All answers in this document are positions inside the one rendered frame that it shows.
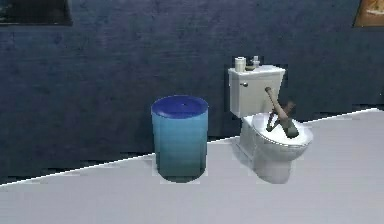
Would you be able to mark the blue round trash can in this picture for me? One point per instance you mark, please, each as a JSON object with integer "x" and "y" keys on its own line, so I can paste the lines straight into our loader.
{"x": 180, "y": 140}

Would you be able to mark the white toilet paper roll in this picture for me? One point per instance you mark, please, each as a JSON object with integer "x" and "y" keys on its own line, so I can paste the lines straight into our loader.
{"x": 240, "y": 64}

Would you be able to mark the small dark soap dish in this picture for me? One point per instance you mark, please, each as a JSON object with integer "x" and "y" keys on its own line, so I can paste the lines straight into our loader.
{"x": 250, "y": 68}

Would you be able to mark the small white bottle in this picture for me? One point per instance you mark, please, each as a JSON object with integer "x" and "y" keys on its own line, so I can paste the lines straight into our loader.
{"x": 256, "y": 61}

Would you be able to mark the dark framed wall picture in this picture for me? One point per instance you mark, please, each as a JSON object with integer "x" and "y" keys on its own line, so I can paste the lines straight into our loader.
{"x": 33, "y": 11}

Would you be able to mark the orange framed wall picture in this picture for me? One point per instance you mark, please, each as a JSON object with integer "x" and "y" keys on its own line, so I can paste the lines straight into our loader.
{"x": 371, "y": 12}

